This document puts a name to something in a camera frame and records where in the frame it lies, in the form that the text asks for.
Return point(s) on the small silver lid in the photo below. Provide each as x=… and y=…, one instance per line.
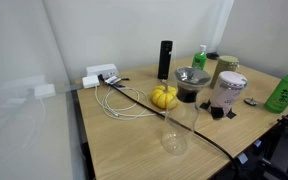
x=251, y=101

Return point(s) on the clear glass carafe bottle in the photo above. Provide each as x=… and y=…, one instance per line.
x=178, y=127

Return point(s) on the small green tea bottle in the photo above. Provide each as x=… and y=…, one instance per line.
x=199, y=58

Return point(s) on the large green tea bottle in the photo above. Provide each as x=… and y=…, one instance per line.
x=278, y=100

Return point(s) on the small yellow pumpkin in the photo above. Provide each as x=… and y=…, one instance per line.
x=164, y=97

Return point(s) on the small connector plug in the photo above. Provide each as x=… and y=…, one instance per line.
x=113, y=80

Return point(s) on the white power strip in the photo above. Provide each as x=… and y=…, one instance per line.
x=106, y=70

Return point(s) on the black tall thermos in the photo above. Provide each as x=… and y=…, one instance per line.
x=164, y=59

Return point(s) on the white power adapter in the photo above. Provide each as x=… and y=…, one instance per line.
x=90, y=81

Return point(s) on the pink tin canister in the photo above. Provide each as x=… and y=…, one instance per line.
x=227, y=88

